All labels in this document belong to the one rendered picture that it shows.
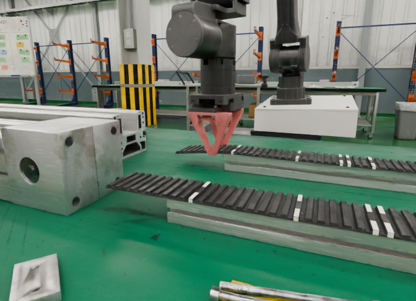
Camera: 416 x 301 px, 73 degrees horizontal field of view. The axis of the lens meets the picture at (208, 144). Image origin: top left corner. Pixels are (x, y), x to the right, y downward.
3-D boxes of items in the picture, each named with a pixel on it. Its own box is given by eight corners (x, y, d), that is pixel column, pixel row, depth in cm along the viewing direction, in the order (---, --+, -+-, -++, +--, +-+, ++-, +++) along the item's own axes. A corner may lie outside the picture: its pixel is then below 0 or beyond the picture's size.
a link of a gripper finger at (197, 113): (187, 157, 46) (186, 98, 44) (204, 147, 53) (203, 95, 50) (227, 161, 44) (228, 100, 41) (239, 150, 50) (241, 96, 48)
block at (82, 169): (134, 180, 43) (130, 117, 40) (67, 217, 31) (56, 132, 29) (88, 173, 46) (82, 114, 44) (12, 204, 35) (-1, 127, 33)
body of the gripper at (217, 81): (187, 106, 44) (186, 57, 42) (210, 101, 53) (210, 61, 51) (226, 108, 42) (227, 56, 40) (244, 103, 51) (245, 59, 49)
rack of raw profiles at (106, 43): (23, 105, 1005) (13, 39, 954) (46, 103, 1086) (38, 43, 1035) (95, 109, 881) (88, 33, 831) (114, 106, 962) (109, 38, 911)
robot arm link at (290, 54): (303, 79, 86) (286, 80, 89) (304, 44, 83) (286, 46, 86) (296, 82, 79) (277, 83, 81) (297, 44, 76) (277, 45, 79)
